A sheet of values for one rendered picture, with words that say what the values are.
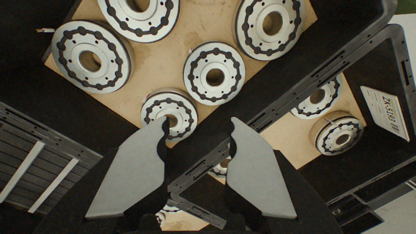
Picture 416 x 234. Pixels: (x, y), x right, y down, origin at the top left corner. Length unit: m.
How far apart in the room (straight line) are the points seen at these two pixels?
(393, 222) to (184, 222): 2.96
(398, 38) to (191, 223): 0.62
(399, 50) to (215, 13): 0.24
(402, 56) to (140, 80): 0.37
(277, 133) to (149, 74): 0.30
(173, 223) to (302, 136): 0.46
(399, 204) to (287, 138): 2.96
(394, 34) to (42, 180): 0.68
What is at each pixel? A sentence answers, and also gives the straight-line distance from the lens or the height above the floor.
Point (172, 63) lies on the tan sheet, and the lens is 0.29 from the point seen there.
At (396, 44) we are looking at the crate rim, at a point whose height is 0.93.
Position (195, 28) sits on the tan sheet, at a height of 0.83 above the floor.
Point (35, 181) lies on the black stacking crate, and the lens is 0.57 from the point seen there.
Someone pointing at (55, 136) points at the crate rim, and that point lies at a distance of 0.28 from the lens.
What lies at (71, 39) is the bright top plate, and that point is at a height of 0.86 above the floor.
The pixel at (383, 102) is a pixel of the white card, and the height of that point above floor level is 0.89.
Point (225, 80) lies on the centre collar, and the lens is 0.26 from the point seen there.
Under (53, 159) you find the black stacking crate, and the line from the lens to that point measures 0.49.
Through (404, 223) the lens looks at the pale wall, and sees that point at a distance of 3.29.
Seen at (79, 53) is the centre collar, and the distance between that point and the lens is 0.29.
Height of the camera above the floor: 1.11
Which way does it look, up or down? 61 degrees down
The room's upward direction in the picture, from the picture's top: 169 degrees clockwise
